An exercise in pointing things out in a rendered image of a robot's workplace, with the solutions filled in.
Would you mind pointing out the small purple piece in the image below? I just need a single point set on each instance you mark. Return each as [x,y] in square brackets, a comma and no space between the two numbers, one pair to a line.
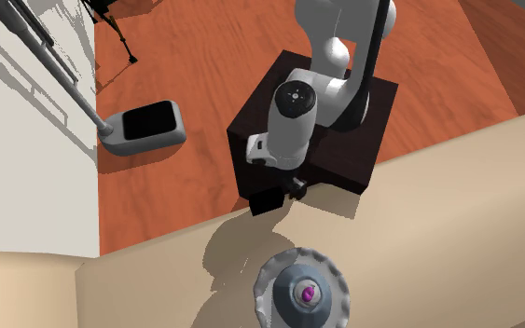
[308,294]

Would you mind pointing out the black tripod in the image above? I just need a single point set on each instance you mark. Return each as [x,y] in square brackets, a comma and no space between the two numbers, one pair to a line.
[117,32]

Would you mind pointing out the grey floor stand with pole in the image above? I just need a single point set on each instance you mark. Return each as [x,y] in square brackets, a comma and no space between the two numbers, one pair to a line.
[112,131]

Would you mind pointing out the grey scalloped plate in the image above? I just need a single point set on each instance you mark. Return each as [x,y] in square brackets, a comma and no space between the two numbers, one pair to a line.
[266,281]

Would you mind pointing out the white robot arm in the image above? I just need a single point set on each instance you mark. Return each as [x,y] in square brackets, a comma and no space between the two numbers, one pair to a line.
[289,136]

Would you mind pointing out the dark robot stand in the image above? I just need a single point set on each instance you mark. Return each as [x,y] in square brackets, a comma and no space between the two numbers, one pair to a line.
[344,159]

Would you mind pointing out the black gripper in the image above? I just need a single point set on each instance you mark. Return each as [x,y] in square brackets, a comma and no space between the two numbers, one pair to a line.
[267,202]

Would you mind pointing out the blue-grey round vessel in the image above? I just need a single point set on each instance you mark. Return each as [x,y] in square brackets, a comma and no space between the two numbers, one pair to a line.
[284,290]

